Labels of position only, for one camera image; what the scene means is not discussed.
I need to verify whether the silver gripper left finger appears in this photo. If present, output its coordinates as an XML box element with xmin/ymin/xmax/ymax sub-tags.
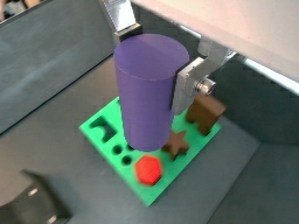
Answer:
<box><xmin>98</xmin><ymin>0</ymin><xmax>142</xmax><ymax>45</ymax></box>

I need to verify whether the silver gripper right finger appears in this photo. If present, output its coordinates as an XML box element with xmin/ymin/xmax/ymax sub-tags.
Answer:
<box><xmin>172</xmin><ymin>38</ymin><xmax>236</xmax><ymax>115</ymax></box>

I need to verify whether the purple cylinder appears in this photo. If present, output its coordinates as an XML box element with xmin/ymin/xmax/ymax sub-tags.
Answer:
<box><xmin>114</xmin><ymin>34</ymin><xmax>189</xmax><ymax>152</ymax></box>

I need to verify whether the brown tall block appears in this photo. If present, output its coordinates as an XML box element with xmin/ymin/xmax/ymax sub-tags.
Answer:
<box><xmin>185</xmin><ymin>94</ymin><xmax>226</xmax><ymax>136</ymax></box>

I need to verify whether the brown star peg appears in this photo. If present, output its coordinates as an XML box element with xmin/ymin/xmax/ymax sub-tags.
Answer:
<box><xmin>161</xmin><ymin>131</ymin><xmax>189</xmax><ymax>160</ymax></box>

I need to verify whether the green shape sorter base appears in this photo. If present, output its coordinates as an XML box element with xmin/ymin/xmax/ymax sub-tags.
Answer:
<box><xmin>78</xmin><ymin>98</ymin><xmax>220</xmax><ymax>207</ymax></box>

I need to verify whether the red hexagonal prism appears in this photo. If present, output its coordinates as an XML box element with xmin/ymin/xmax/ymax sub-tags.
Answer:
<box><xmin>134</xmin><ymin>155</ymin><xmax>162</xmax><ymax>186</ymax></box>

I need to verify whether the black curved cradle stand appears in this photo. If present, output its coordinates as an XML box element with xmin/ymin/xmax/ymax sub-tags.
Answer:
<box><xmin>0</xmin><ymin>169</ymin><xmax>72</xmax><ymax>224</ymax></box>

